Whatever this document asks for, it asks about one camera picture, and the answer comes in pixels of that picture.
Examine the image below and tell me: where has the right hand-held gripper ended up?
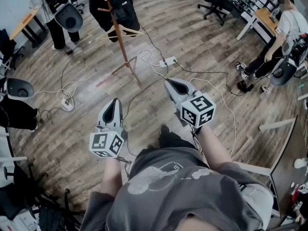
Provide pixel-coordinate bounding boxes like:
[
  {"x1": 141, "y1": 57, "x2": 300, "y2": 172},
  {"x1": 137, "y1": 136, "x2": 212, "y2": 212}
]
[{"x1": 164, "y1": 78, "x2": 217, "y2": 129}]

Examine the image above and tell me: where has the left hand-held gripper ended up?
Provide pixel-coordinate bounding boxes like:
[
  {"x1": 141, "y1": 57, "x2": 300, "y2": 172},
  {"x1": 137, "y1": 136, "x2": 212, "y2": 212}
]
[{"x1": 89, "y1": 97, "x2": 128, "y2": 159}]

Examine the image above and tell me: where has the brown wooden coat stand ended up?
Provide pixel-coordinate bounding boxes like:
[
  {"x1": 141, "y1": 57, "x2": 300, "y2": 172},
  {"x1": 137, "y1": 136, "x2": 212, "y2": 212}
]
[{"x1": 97, "y1": 0, "x2": 142, "y2": 86}]

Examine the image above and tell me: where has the person's left forearm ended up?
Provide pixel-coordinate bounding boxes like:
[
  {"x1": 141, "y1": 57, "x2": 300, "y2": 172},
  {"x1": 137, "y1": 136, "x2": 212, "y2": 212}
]
[{"x1": 100, "y1": 156, "x2": 122, "y2": 198}]

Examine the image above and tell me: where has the person's right forearm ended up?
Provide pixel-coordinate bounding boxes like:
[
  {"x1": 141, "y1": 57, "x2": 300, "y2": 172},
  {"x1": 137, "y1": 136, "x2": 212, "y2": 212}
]
[{"x1": 195, "y1": 125, "x2": 234, "y2": 169}]

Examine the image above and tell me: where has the black hanging coat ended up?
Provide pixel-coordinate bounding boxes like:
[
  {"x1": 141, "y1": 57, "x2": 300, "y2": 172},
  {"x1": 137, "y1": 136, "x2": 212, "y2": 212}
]
[{"x1": 88, "y1": 0, "x2": 141, "y2": 43}]

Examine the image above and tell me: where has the person's dark shoe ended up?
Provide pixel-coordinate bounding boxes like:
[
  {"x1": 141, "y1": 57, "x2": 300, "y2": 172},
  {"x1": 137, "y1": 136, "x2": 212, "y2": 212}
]
[{"x1": 158, "y1": 123, "x2": 170, "y2": 136}]

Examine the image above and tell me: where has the person's black trouser leg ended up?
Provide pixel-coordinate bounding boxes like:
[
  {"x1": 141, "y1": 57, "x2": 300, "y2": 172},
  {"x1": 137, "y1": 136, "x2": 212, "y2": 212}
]
[{"x1": 156, "y1": 130, "x2": 202, "y2": 155}]

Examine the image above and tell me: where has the black power adapter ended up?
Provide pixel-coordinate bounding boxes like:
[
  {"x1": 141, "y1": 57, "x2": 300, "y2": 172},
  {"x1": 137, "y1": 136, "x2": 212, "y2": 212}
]
[{"x1": 236, "y1": 79, "x2": 255, "y2": 93}]

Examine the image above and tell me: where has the white round power strip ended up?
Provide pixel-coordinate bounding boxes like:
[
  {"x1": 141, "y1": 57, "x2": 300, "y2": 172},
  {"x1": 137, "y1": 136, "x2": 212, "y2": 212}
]
[{"x1": 61, "y1": 97, "x2": 77, "y2": 112}]

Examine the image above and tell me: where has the white rectangular power strip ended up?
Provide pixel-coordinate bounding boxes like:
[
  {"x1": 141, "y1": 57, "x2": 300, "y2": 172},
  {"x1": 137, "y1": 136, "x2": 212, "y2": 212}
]
[{"x1": 158, "y1": 56, "x2": 178, "y2": 68}]

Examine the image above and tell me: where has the white table leg bar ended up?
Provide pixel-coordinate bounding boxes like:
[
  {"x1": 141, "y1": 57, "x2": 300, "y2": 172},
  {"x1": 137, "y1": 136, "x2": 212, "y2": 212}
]
[
  {"x1": 258, "y1": 117, "x2": 296, "y2": 132},
  {"x1": 231, "y1": 161, "x2": 273, "y2": 177}
]

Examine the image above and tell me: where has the person's gray printed t-shirt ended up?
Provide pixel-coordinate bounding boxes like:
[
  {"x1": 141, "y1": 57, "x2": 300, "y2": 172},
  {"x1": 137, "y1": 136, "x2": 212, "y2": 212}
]
[{"x1": 80, "y1": 147, "x2": 274, "y2": 231}]

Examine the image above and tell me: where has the gray shell device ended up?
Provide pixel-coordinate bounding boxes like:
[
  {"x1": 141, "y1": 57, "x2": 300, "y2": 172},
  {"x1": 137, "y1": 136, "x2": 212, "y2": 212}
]
[
  {"x1": 269, "y1": 58, "x2": 298, "y2": 87},
  {"x1": 53, "y1": 2, "x2": 84, "y2": 33},
  {"x1": 6, "y1": 77, "x2": 35, "y2": 99}
]

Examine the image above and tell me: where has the dark desk with clutter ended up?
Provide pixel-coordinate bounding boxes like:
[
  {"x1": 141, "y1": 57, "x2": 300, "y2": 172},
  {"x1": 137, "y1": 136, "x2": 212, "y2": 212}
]
[{"x1": 269, "y1": 115, "x2": 308, "y2": 222}]

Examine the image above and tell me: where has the wooden desk with white legs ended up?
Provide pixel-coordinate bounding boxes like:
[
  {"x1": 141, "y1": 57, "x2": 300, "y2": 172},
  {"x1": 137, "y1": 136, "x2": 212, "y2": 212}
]
[{"x1": 236, "y1": 7, "x2": 282, "y2": 42}]

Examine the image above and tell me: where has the light wooden clothes hanger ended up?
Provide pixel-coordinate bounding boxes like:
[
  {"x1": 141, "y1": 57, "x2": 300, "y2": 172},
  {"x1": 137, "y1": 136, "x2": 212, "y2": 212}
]
[{"x1": 95, "y1": 24, "x2": 145, "y2": 42}]

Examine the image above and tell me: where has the white round object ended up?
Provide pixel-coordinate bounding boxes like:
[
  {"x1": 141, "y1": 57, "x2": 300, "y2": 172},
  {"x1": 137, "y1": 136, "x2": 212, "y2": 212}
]
[{"x1": 294, "y1": 157, "x2": 308, "y2": 170}]

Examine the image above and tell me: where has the black chair with clothes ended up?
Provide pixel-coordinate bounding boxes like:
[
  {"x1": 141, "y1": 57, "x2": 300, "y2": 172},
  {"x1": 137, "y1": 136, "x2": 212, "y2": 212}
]
[{"x1": 0, "y1": 28, "x2": 26, "y2": 70}]

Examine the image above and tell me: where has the wooden desk with black legs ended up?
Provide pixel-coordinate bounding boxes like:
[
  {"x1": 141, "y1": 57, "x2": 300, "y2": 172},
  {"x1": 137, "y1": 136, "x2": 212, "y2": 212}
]
[{"x1": 9, "y1": 8, "x2": 48, "y2": 48}]

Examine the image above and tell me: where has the small black office chair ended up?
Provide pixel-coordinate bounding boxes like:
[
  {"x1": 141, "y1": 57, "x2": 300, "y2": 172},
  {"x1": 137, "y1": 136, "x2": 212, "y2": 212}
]
[{"x1": 68, "y1": 0, "x2": 85, "y2": 15}]

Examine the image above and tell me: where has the black floor cable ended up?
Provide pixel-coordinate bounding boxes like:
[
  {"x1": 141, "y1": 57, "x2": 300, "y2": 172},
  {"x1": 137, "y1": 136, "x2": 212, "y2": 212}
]
[
  {"x1": 60, "y1": 49, "x2": 84, "y2": 92},
  {"x1": 121, "y1": 20, "x2": 169, "y2": 157},
  {"x1": 175, "y1": 61, "x2": 245, "y2": 97}
]

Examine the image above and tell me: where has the coiled white cable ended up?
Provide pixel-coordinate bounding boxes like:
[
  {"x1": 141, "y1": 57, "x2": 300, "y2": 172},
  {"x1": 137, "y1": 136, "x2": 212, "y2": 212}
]
[{"x1": 33, "y1": 81, "x2": 78, "y2": 105}]

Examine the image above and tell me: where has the short white cable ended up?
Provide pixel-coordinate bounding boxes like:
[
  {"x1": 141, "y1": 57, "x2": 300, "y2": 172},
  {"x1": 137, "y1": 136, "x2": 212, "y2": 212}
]
[{"x1": 136, "y1": 49, "x2": 168, "y2": 78}]

